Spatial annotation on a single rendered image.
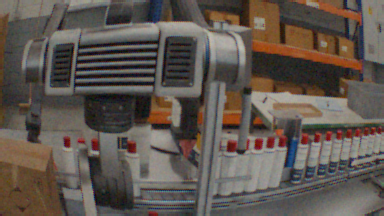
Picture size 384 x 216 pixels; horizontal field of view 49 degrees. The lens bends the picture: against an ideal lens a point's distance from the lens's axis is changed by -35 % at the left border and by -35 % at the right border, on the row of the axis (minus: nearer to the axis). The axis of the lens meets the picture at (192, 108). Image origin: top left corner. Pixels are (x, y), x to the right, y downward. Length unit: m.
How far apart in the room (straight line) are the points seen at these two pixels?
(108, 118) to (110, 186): 0.17
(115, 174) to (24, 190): 0.40
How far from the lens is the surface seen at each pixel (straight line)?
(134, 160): 1.92
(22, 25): 6.44
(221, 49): 1.31
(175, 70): 1.29
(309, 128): 3.43
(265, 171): 2.09
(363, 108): 3.78
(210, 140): 1.80
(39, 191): 1.51
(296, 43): 6.07
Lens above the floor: 1.68
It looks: 15 degrees down
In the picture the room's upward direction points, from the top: 4 degrees clockwise
